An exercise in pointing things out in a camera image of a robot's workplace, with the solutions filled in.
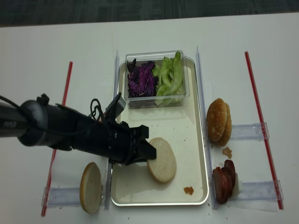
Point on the sesame bun top front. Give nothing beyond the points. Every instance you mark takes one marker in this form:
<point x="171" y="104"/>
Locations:
<point x="216" y="119"/>

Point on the right lower clear cross divider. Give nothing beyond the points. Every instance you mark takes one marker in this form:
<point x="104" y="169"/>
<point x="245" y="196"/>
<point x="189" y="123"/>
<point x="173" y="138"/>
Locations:
<point x="267" y="190"/>

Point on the sesame bun top back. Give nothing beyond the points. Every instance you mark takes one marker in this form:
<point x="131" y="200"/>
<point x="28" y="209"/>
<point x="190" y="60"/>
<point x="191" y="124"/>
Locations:
<point x="228" y="129"/>

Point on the left lower clear cross divider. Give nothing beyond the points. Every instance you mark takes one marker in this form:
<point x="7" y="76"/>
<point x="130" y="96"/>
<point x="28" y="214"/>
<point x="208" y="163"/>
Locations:
<point x="61" y="197"/>

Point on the right long clear divider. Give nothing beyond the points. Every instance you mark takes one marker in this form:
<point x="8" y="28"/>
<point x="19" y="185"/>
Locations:
<point x="207" y="144"/>

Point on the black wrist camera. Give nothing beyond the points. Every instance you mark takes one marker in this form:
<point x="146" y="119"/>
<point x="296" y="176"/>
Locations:
<point x="116" y="107"/>

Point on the bun half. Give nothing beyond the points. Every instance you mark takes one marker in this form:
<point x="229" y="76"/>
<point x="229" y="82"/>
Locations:
<point x="164" y="167"/>
<point x="90" y="188"/>

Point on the red tape strip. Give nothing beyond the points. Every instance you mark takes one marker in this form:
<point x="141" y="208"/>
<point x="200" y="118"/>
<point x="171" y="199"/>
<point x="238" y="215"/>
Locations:
<point x="266" y="142"/>
<point x="48" y="185"/>

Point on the sesame bun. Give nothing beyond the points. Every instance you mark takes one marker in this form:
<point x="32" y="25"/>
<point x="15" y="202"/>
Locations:
<point x="216" y="119"/>
<point x="228" y="129"/>

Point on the green lettuce leaves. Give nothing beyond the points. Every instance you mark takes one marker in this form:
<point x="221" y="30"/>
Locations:
<point x="170" y="88"/>

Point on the right upper clear cross divider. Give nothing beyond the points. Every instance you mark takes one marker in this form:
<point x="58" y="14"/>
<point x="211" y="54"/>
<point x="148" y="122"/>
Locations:
<point x="256" y="131"/>

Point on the purple cabbage shreds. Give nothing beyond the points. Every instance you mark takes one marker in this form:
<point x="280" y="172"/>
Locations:
<point x="141" y="81"/>

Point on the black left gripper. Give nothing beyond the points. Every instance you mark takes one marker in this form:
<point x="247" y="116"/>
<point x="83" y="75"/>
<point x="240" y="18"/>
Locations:
<point x="118" y="142"/>

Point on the white wedge by meat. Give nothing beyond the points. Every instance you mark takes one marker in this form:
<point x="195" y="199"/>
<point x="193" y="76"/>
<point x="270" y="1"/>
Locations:
<point x="237" y="187"/>

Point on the orange scrap on tray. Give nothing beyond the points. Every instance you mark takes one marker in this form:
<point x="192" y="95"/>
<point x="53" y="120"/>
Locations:
<point x="189" y="190"/>

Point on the clear plastic salad container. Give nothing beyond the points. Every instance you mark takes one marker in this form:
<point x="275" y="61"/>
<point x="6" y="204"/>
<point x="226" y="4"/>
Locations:
<point x="157" y="57"/>

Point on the cream rectangular tray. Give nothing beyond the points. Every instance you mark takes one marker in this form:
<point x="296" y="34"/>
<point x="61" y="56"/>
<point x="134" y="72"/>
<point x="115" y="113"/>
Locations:
<point x="178" y="175"/>

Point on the dark red meat slices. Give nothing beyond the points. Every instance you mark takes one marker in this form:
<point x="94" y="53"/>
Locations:
<point x="224" y="181"/>

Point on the clear cross divider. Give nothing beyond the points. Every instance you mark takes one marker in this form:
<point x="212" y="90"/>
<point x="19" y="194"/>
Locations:
<point x="256" y="131"/>
<point x="61" y="197"/>
<point x="267" y="190"/>

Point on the right red tape strip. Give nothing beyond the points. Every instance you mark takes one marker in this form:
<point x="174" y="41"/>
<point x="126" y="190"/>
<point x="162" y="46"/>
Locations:
<point x="266" y="142"/>

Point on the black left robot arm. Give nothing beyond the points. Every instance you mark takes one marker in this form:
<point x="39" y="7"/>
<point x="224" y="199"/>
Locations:
<point x="36" y="123"/>

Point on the left red tape strip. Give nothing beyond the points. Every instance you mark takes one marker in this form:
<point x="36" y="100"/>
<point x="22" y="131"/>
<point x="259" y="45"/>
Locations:
<point x="48" y="185"/>

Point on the brown crumb beside bun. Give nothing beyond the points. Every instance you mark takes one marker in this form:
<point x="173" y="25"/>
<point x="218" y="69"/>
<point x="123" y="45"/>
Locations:
<point x="228" y="152"/>

